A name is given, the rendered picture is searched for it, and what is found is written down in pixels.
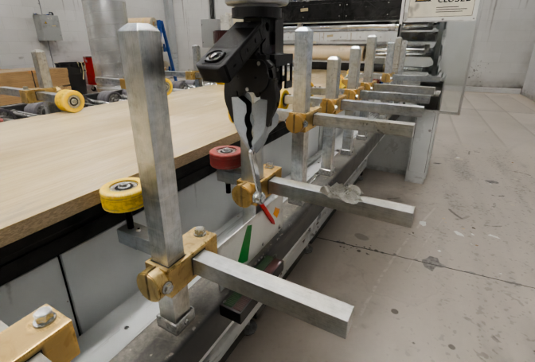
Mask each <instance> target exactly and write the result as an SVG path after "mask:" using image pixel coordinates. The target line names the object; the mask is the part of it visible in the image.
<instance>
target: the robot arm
mask: <svg viewBox="0 0 535 362"><path fill-rule="evenodd" d="M288 3H289V0H225V4H226V5H227V6H231V7H233V8H232V18H234V19H244V21H242V22H236V23H235V24H234V25H233V26H232V27H231V28H230V29H229V30H228V31H227V32H226V33H225V34H224V35H223V36H222V37H221V38H220V39H219V41H218V42H217V43H216V44H215V45H214V46H213V47H212V48H211V49H210V50H209V51H208V52H207V53H206V54H205V55H204V56H203V57H202V58H201V59H200V60H199V61H198V62H197V63H196V66H197V69H198V71H199V73H200V75H201V78H202V80H203V81H208V82H216V83H225V87H224V96H225V103H226V107H227V108H228V112H229V114H230V117H231V120H232V121H233V122H234V125H235V127H236V130H237V132H238V134H239V136H240V137H241V139H242V141H243V142H244V144H245V145H246V147H247V148H248V150H249V149H250V148H251V147H254V148H255V151H256V154H257V153H258V152H259V151H260V150H261V148H262V147H263V146H264V144H265V142H266V141H267V138H268V135H269V133H270V132H271V131H272V130H273V129H274V128H275V127H276V126H277V124H278V122H279V115H278V114H277V113H276V111H277V109H278V106H279V101H280V91H281V89H282V82H283V81H284V88H291V87H292V67H293V53H283V13H282V8H280V7H282V6H286V5H287V4H288ZM287 64H290V80H288V81H287ZM283 66H284V75H283ZM247 92H254V94H255V96H256V97H260V99H259V100H258V101H256V102H255V103H254V104H252V97H251V95H250V94H249V93H247ZM252 133H253V137H252Z"/></svg>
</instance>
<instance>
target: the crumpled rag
mask: <svg viewBox="0 0 535 362"><path fill-rule="evenodd" d="M319 192H320V193H322V194H325V195H327V196H328V197H330V198H332V197H333V198H335V197H336V198H338V199H341V200H343V201H345V202H347V203H351V204H357V203H358V202H363V200H362V199H361V197H360V195H362V194H364V193H363V192H362V191H361V190H360V188H359V187H358V186H357V185H352V184H351V185H347V186H346V185H343V184H342V183H341V184H338V183H337V182H336V183H335V184H334V185H332V186H331V187H330V186H329V185H328V186H325V185H324V186H323V187H321V188H320V191H319Z"/></svg>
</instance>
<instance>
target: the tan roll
mask: <svg viewBox="0 0 535 362"><path fill-rule="evenodd" d="M352 47H353V46H347V45H313V52H312V60H327V59H329V58H330V57H331V56H339V57H340V58H341V59H342V60H347V61H350V49H351V48H352ZM360 47H361V48H362V51H361V61H364V60H365V53H366V52H365V46H360ZM283 53H293V60H294V58H295V46H294V45H284V46H283ZM386 54H387V52H376V54H375V56H386Z"/></svg>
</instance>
